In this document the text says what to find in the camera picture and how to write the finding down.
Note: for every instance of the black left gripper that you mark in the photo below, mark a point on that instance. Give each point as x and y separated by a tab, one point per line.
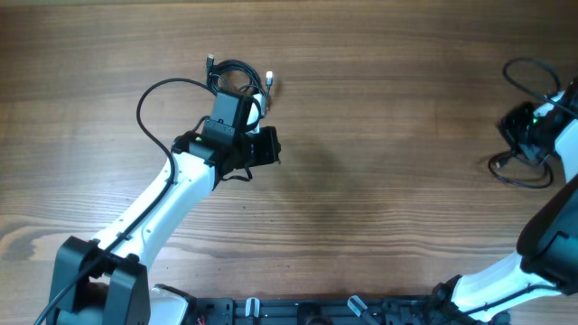
265	147

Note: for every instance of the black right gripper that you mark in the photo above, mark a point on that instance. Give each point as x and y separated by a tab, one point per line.
512	132

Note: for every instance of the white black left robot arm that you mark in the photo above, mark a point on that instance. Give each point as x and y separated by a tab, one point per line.
105	280

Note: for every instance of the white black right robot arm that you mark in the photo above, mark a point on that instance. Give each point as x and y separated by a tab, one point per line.
544	262

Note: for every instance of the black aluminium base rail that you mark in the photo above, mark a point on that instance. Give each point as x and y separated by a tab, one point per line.
402	310

